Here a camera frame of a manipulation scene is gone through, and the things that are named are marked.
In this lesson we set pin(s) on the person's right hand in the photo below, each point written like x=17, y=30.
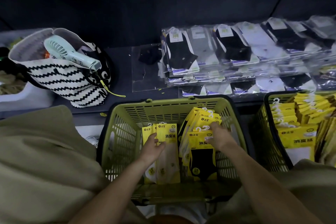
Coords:
x=221, y=138

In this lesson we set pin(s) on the person's left hand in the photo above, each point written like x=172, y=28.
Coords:
x=150, y=153

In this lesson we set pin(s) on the person's right thumb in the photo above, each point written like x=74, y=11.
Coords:
x=210, y=141

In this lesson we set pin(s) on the person's left thumb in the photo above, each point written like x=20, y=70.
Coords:
x=161, y=147

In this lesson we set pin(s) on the white sock yellow packet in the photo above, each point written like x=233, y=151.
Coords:
x=147, y=133
x=169, y=163

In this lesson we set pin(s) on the black sock yellow packet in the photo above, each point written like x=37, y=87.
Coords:
x=202, y=162

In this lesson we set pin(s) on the person's right forearm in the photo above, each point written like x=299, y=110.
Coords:
x=262, y=187

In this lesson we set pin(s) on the person's left forearm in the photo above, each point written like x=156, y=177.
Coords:
x=118, y=192

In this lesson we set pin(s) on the stack of yellow sock packets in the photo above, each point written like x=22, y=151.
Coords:
x=296, y=137
x=200, y=118

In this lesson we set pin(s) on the green plastic shopping basket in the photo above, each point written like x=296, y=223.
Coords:
x=267, y=142
x=126, y=132

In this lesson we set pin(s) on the clear bag with black sock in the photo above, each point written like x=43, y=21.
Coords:
x=147, y=58

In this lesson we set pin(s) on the pile of clear bagged socks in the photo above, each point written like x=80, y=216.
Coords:
x=236, y=48

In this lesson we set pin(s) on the black white zigzag tote bag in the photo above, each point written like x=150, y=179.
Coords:
x=65, y=79

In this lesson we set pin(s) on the mint green handheld fan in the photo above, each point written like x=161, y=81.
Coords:
x=70, y=54

